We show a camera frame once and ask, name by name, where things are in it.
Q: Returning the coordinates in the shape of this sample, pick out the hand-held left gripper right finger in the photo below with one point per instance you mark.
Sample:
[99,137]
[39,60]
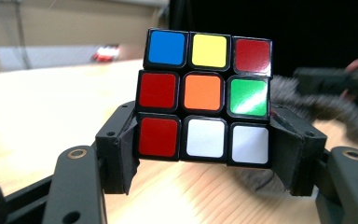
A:
[298,149]

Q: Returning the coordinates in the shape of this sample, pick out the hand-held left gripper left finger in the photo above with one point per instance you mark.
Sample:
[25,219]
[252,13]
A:
[112,155]

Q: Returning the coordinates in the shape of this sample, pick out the grey fluffy cloth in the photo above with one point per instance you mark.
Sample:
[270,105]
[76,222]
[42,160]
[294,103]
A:
[332,109]

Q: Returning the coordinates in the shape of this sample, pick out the multicoloured puzzle cube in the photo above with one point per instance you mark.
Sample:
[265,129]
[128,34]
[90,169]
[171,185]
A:
[203,99]

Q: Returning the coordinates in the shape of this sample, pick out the dark curtain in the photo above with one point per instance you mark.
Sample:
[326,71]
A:
[292,25]

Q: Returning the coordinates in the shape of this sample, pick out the red drink can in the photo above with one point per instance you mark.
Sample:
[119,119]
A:
[105,53]

